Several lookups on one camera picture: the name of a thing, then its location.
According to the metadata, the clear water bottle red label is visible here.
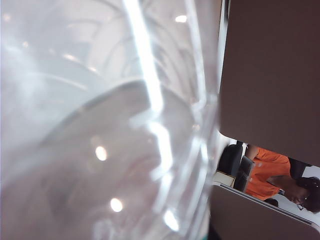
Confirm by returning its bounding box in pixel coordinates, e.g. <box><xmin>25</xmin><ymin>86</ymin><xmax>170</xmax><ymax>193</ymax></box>
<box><xmin>0</xmin><ymin>0</ymin><xmax>222</xmax><ymax>240</ymax></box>

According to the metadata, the black office chair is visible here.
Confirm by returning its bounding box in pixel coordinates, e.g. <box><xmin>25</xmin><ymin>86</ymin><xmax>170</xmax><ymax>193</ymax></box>
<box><xmin>221</xmin><ymin>143</ymin><xmax>255</xmax><ymax>192</ymax></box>

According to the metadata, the person in orange shirt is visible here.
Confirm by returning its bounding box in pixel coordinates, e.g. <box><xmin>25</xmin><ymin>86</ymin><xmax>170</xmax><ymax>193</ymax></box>
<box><xmin>246</xmin><ymin>144</ymin><xmax>320</xmax><ymax>214</ymax></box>

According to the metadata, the long brown desk partition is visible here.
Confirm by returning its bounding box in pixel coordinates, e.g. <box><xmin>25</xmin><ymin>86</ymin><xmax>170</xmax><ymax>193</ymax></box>
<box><xmin>217</xmin><ymin>0</ymin><xmax>320</xmax><ymax>168</ymax></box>

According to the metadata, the brown partition with pale edge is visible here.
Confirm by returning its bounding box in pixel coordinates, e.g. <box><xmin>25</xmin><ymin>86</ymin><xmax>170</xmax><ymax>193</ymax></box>
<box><xmin>209</xmin><ymin>185</ymin><xmax>320</xmax><ymax>240</ymax></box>

